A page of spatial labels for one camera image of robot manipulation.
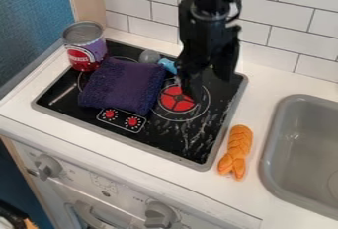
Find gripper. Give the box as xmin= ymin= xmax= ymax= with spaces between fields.
xmin=175 ymin=0 xmax=243 ymax=102

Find red and purple can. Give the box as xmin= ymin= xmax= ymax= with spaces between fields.
xmin=60 ymin=20 xmax=110 ymax=73

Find toy sink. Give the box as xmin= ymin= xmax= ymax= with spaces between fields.
xmin=257 ymin=94 xmax=338 ymax=221

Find purple cloth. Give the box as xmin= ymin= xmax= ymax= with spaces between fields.
xmin=76 ymin=56 xmax=168 ymax=116

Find blue and grey toy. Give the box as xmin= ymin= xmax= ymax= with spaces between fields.
xmin=138 ymin=49 xmax=180 ymax=76

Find orange toy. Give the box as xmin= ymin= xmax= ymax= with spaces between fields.
xmin=216 ymin=124 xmax=255 ymax=182

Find toy stove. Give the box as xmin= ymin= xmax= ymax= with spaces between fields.
xmin=30 ymin=38 xmax=250 ymax=173

